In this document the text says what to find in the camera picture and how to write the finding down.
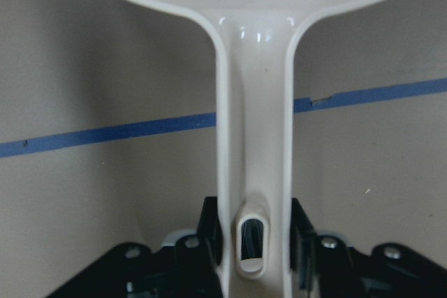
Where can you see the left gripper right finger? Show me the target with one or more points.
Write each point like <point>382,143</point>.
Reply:
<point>321,264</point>

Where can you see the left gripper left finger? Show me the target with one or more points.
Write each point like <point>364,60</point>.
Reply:
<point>198,255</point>

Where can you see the white plastic dustpan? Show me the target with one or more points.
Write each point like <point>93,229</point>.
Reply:
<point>255,43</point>

